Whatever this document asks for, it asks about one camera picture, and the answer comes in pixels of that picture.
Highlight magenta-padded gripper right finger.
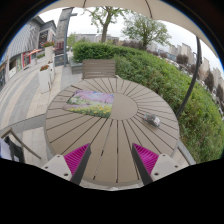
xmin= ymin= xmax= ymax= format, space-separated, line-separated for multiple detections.
xmin=130 ymin=142 xmax=183 ymax=186

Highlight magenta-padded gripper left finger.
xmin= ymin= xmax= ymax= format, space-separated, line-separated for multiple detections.
xmin=41 ymin=142 xmax=92 ymax=186

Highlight transparent computer mouse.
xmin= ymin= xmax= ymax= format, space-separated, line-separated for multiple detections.
xmin=143 ymin=113 xmax=162 ymax=128

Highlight flower print mouse pad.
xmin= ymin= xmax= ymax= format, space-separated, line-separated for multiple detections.
xmin=62 ymin=89 xmax=115 ymax=119

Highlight white planter with orange flowers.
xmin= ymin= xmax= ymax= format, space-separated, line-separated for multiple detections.
xmin=38 ymin=63 xmax=56 ymax=94

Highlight dark curved parasol pole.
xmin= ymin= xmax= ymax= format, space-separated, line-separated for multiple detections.
xmin=175 ymin=35 xmax=204 ymax=118

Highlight grey slatted chair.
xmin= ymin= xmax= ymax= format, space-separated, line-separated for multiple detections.
xmin=81 ymin=59 xmax=117 ymax=80

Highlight white planter with pink flowers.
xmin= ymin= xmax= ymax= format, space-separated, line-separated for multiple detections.
xmin=42 ymin=41 xmax=55 ymax=64

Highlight far apartment buildings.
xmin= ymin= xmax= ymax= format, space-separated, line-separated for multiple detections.
xmin=74 ymin=32 xmax=224 ymax=91

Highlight grey shopfront building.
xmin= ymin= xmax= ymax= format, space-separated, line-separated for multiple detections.
xmin=0 ymin=15 xmax=58 ymax=91

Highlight leafy round tree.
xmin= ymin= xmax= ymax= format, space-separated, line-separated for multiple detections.
xmin=121 ymin=12 xmax=173 ymax=51

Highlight tall grey sign pillar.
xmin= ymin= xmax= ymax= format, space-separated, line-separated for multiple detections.
xmin=54 ymin=7 xmax=78 ymax=68

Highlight sparse-leaved tree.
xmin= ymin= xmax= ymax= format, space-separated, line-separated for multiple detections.
xmin=83 ymin=6 xmax=129 ymax=44

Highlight beige parasol canopy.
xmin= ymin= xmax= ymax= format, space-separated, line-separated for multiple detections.
xmin=36 ymin=0 xmax=219 ymax=59

